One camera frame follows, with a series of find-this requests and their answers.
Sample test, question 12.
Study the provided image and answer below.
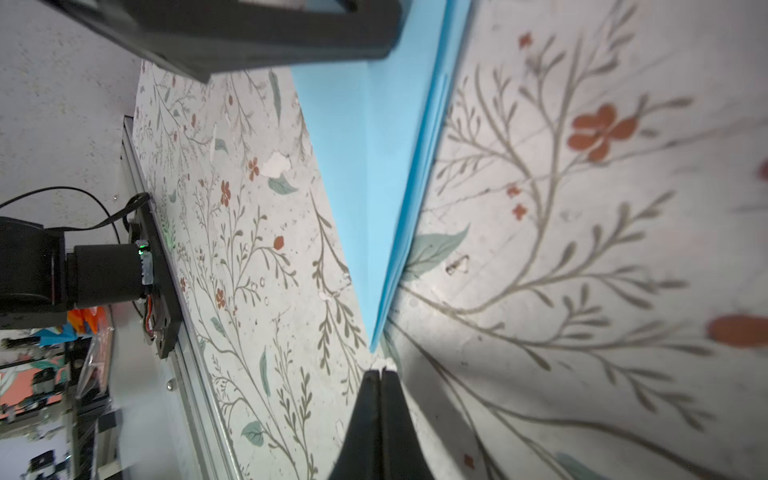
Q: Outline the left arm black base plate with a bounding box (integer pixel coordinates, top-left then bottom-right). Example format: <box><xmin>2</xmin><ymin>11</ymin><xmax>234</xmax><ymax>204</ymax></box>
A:
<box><xmin>124</xmin><ymin>192</ymin><xmax>184</xmax><ymax>359</ymax></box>

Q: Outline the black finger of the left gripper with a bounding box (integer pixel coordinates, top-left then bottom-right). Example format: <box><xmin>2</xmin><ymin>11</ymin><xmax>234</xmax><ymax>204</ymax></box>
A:
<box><xmin>46</xmin><ymin>1</ymin><xmax>403</xmax><ymax>83</ymax></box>

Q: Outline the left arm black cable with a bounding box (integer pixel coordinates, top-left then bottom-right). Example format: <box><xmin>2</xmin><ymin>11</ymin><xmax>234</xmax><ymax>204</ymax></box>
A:
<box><xmin>0</xmin><ymin>185</ymin><xmax>151</xmax><ymax>244</ymax></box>

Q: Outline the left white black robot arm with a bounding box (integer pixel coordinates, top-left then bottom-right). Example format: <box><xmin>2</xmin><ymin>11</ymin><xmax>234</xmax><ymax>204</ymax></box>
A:
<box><xmin>1</xmin><ymin>1</ymin><xmax>403</xmax><ymax>329</ymax></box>

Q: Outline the aluminium front rail frame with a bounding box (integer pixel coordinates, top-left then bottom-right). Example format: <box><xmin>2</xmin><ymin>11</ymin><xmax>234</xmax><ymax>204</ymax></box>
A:
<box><xmin>119</xmin><ymin>115</ymin><xmax>244</xmax><ymax>480</ymax></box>

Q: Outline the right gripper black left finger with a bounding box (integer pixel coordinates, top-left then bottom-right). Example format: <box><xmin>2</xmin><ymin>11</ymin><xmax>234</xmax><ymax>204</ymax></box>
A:
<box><xmin>329</xmin><ymin>370</ymin><xmax>382</xmax><ymax>480</ymax></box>

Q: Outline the light blue square paper sheet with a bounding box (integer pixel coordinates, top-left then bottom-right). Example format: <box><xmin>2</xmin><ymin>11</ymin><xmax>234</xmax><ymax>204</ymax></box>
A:
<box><xmin>292</xmin><ymin>1</ymin><xmax>471</xmax><ymax>348</ymax></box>

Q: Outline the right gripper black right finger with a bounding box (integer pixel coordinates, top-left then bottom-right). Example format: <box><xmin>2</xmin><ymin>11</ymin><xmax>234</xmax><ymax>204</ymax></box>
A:
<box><xmin>380</xmin><ymin>370</ymin><xmax>434</xmax><ymax>480</ymax></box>

